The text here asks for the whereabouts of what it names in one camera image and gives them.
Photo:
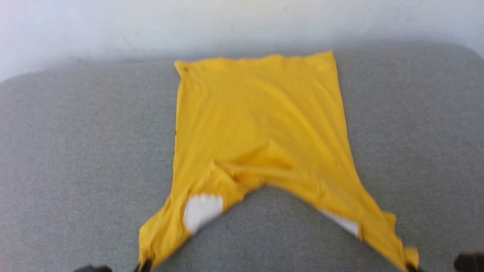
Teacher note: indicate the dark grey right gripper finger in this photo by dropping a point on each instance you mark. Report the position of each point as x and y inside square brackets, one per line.
[413, 268]

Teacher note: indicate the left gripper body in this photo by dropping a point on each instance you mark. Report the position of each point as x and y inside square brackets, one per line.
[92, 269]

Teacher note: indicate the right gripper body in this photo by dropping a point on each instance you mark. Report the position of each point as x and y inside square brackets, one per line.
[470, 262]

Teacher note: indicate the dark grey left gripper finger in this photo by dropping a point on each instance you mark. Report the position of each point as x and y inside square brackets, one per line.
[145, 266]

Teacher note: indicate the yellow t-shirt garment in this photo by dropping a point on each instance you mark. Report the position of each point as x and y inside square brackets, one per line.
[261, 124]

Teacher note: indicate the grey fabric sofa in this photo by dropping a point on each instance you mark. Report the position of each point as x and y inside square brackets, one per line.
[75, 158]

